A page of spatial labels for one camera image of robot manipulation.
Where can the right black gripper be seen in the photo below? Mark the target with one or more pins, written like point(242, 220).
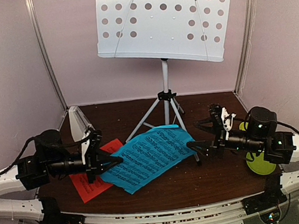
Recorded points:
point(220, 138)

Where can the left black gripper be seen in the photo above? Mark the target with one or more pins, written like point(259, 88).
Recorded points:
point(92, 164)

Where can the blue sheet music page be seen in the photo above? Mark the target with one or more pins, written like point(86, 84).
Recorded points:
point(147, 156)

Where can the white folding music stand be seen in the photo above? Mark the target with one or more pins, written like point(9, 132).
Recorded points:
point(163, 29)

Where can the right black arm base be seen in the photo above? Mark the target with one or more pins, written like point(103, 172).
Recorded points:
point(271, 196)

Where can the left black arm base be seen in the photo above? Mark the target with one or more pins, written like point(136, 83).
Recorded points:
point(62, 221)

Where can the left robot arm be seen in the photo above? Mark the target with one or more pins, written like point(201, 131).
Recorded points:
point(25, 173)

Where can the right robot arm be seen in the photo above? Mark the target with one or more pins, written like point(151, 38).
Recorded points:
point(281, 148)

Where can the yellow-green plastic bowl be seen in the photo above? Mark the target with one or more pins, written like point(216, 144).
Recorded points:
point(243, 126)

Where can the white wedge-shaped holder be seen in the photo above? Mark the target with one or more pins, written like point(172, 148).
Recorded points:
point(79, 123)

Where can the yellow-green plastic plate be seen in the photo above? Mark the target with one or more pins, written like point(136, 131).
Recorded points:
point(258, 165)

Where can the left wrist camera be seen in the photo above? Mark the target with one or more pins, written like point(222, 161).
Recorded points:
point(86, 144)

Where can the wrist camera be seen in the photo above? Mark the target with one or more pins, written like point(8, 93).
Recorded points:
point(86, 144)
point(227, 119)

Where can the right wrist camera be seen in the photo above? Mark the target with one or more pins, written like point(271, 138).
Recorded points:
point(227, 119)

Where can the right aluminium corner post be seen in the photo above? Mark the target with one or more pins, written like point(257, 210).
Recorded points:
point(250, 14)

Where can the aluminium corner post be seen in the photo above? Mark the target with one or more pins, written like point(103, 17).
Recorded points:
point(250, 14)
point(46, 59)

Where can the left aluminium corner post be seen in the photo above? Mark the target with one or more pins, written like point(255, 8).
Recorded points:
point(46, 59)

